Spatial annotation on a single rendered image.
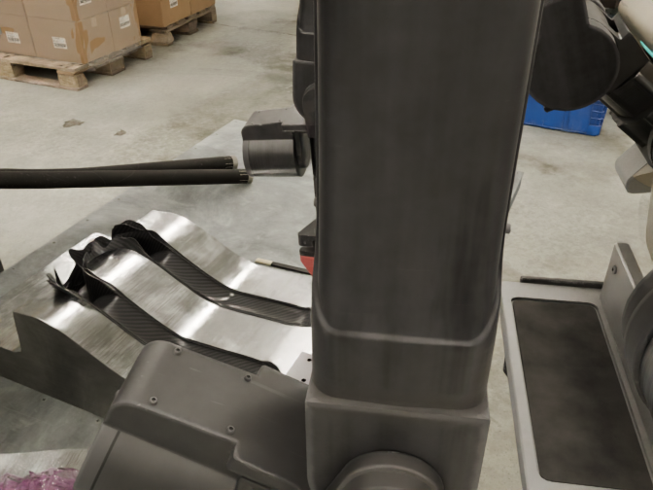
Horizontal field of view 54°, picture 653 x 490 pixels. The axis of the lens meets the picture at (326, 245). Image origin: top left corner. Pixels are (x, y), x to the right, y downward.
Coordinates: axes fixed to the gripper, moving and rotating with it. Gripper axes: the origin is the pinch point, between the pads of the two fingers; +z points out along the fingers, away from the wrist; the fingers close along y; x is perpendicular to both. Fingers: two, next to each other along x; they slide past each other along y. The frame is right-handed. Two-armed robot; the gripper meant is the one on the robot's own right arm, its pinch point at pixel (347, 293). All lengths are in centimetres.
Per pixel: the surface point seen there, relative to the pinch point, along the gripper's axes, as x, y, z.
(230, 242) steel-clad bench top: -32.6, -23.8, 6.8
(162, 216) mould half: -31.3, -6.6, -4.5
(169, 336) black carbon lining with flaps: -19.8, 9.1, 4.3
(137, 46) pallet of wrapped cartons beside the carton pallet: -290, -306, 2
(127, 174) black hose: -52, -24, -4
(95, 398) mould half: -26.2, 16.5, 9.7
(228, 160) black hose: -46, -46, -1
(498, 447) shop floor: 4, -81, 86
